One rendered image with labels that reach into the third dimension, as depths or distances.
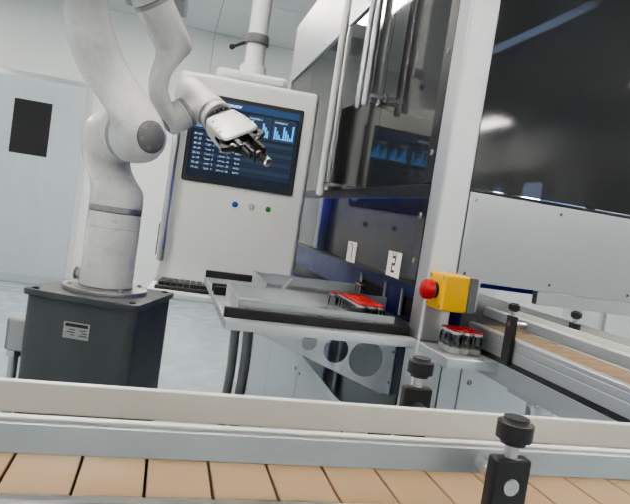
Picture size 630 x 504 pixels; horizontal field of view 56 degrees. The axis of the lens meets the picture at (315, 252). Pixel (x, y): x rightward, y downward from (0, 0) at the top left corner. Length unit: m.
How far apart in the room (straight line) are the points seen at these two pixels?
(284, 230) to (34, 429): 1.86
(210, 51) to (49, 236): 2.61
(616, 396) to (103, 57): 1.15
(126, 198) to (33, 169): 5.43
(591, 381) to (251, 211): 1.45
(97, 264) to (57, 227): 5.37
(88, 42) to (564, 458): 1.21
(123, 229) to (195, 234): 0.77
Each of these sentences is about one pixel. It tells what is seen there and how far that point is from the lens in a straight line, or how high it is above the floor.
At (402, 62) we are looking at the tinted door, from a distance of 1.66.
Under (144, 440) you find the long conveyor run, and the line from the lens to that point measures 0.35.
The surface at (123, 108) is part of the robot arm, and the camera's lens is 1.38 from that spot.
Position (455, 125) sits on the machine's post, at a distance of 1.27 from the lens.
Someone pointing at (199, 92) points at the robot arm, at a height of 1.37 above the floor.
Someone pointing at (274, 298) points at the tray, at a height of 0.89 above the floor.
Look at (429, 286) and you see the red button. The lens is 1.17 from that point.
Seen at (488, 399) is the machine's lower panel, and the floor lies 0.77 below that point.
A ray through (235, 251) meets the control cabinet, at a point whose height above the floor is 0.94.
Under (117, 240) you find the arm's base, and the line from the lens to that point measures 1.41.
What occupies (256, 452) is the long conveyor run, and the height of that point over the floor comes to 0.96.
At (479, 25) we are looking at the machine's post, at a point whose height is 1.54.
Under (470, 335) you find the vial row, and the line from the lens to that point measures 1.20.
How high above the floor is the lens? 1.10
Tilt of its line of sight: 3 degrees down
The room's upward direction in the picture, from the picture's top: 8 degrees clockwise
